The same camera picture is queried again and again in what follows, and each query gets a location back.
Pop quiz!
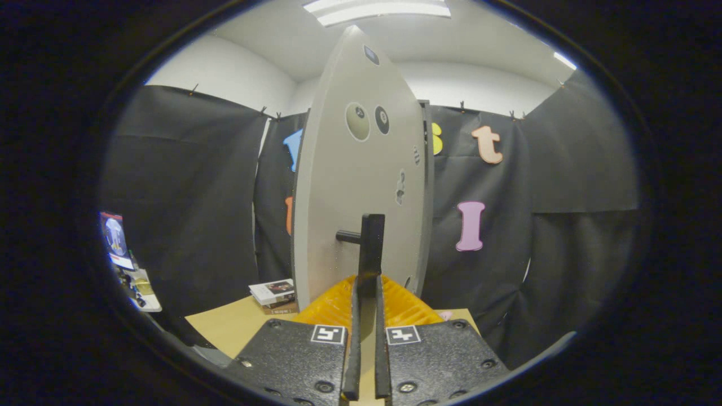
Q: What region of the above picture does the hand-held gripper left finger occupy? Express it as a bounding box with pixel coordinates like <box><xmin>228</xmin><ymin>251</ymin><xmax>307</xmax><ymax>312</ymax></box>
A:
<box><xmin>223</xmin><ymin>275</ymin><xmax>363</xmax><ymax>406</ymax></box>

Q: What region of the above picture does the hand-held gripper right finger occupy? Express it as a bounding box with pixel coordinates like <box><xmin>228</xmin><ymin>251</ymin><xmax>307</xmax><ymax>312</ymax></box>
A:
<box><xmin>373</xmin><ymin>275</ymin><xmax>511</xmax><ymax>406</ymax></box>

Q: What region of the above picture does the black door handle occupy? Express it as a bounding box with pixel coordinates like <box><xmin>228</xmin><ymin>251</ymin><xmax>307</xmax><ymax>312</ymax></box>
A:
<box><xmin>336</xmin><ymin>214</ymin><xmax>386</xmax><ymax>339</ymax></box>

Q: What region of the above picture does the dark grey shoe cabinet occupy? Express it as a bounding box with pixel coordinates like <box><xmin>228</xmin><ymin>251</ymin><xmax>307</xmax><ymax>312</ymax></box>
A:
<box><xmin>417</xmin><ymin>100</ymin><xmax>435</xmax><ymax>294</ymax></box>

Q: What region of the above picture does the light grey shoe cabinet door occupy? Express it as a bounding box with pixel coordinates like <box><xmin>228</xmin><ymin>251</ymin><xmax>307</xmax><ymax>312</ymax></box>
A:
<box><xmin>292</xmin><ymin>25</ymin><xmax>434</xmax><ymax>311</ymax></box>

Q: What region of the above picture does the white book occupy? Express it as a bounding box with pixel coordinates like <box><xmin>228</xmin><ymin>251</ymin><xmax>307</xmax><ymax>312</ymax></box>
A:
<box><xmin>249</xmin><ymin>279</ymin><xmax>296</xmax><ymax>305</ymax></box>

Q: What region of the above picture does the white cluttered side table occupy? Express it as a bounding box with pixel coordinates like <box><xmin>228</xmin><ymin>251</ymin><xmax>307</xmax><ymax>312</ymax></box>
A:
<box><xmin>116</xmin><ymin>265</ymin><xmax>162</xmax><ymax>312</ymax></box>

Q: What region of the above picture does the black backdrop cloth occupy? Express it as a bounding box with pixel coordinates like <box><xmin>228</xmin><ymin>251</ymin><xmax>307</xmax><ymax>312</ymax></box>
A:
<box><xmin>102</xmin><ymin>70</ymin><xmax>641</xmax><ymax>370</ymax></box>

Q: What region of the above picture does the long ceiling light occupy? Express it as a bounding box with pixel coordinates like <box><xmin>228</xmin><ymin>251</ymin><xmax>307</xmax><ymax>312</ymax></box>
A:
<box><xmin>302</xmin><ymin>0</ymin><xmax>452</xmax><ymax>27</ymax></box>

